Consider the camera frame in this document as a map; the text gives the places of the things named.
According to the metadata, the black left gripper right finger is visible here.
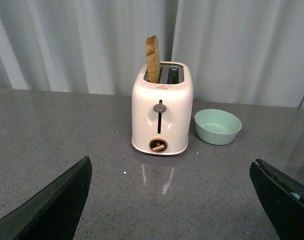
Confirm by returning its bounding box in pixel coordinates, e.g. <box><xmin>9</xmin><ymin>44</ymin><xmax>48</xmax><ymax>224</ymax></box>
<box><xmin>250</xmin><ymin>159</ymin><xmax>304</xmax><ymax>240</ymax></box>

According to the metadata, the white toaster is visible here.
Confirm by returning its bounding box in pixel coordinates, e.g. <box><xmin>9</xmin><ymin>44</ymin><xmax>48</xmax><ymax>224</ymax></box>
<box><xmin>131</xmin><ymin>61</ymin><xmax>193</xmax><ymax>156</ymax></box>

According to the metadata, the green bowl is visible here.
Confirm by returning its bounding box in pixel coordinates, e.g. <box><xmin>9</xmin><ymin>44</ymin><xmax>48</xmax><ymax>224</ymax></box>
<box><xmin>194</xmin><ymin>109</ymin><xmax>242</xmax><ymax>146</ymax></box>

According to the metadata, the toast bread slice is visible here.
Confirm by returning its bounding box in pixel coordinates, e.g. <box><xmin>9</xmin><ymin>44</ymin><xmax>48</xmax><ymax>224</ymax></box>
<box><xmin>145</xmin><ymin>35</ymin><xmax>160</xmax><ymax>84</ymax></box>

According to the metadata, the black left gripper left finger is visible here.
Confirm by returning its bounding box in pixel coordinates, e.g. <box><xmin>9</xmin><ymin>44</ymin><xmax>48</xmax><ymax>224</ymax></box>
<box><xmin>0</xmin><ymin>156</ymin><xmax>92</xmax><ymax>240</ymax></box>

